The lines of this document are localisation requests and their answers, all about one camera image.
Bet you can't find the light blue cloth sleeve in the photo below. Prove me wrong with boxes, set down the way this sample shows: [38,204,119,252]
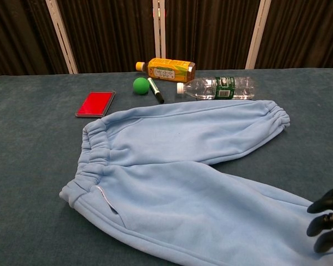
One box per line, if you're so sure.
[58,99,333,266]

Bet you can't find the clear water bottle green label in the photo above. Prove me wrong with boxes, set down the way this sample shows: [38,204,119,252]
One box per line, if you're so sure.
[176,76,259,101]

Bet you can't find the black pleated curtain panel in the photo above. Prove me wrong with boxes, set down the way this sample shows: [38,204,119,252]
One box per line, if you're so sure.
[164,0,260,70]
[0,0,70,79]
[255,0,333,69]
[57,0,158,74]

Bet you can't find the green black marker pen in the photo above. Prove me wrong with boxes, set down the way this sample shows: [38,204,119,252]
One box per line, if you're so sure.
[147,77,165,104]

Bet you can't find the yellow label tea bottle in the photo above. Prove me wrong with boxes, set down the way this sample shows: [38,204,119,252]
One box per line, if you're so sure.
[135,57,196,84]

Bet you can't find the green ball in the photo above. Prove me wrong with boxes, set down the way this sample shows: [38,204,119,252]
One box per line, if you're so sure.
[133,77,150,95]

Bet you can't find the red ink pad case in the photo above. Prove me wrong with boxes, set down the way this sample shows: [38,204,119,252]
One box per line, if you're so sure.
[74,90,117,119]

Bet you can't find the teal table cover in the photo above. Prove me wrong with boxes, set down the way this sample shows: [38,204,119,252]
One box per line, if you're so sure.
[0,68,333,266]

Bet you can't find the white screen frame post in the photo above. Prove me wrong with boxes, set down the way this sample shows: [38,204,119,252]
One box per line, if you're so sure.
[245,0,276,70]
[152,0,167,60]
[45,0,79,74]

